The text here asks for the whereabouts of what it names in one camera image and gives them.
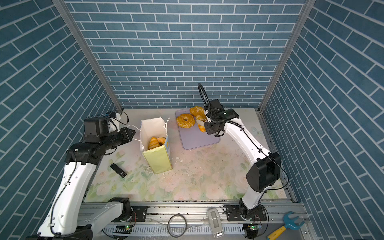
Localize lilac plastic tray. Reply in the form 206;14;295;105
177;123;220;150

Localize small yellow horn bread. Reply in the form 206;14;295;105
196;115;207;126

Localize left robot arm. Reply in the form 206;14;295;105
27;117;136;240

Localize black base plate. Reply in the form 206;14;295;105
222;205;267;222
131;206;148;223

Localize twisted ring doughnut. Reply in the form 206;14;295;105
157;137;166;146

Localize metal kitchen tongs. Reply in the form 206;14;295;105
198;83;210;111

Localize striped long bread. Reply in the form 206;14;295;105
199;125;206;133

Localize black flat bar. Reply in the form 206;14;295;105
110;164;127;178

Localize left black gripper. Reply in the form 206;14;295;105
99;126;137;152

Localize white handheld device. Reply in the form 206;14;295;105
207;208;224;239

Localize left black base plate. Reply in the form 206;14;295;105
131;206;148;223

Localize black cable ring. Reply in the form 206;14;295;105
167;213;188;238

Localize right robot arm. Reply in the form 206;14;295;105
204;99;281;220

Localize round flower bun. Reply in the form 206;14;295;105
177;114;195;129

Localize blue yellow wrench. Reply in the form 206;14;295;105
267;212;305;240

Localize white paper gift bag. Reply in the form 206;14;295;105
138;118;173;174

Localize sugared oval bread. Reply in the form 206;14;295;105
190;106;206;119

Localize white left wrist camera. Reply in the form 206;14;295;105
106;112;121;123

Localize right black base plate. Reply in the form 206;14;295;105
222;205;267;222

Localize braided croissant bread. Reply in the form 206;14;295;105
148;137;160;150

